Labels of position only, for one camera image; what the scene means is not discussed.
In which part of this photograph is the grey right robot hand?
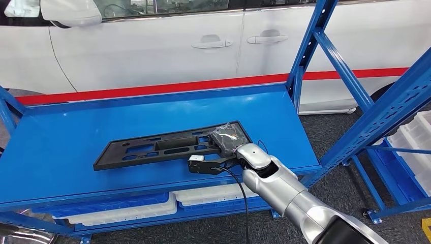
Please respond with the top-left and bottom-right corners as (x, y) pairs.
(208, 122), (253, 160)

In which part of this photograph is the black plastic frame panel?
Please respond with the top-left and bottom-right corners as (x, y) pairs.
(93, 120), (253, 171)

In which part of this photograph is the blue metal shelf rack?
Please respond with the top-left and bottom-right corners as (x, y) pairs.
(350, 134), (431, 226)
(0, 0), (431, 244)

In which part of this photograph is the white car with red stripe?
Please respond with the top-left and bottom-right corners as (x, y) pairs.
(0, 0), (431, 116)

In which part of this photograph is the black car wheel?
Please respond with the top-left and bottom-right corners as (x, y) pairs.
(370, 80), (405, 106)

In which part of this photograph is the blue plastic bin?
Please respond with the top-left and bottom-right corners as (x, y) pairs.
(370, 138), (426, 203)

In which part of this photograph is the white plastic bin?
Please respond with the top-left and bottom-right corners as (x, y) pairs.
(416, 110), (431, 134)
(386, 117), (431, 196)

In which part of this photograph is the white car side mirror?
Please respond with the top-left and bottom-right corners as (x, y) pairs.
(40, 0), (103, 28)

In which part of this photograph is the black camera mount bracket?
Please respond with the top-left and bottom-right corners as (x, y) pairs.
(187, 151), (243, 176)

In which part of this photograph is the black camera cable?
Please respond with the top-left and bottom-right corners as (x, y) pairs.
(219, 166), (251, 244)

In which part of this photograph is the white car door handle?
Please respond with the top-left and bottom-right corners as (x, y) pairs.
(191, 34), (234, 50)
(246, 29), (289, 45)

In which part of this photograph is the chrome stanchion post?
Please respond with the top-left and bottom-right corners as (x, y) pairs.
(0, 222), (58, 244)

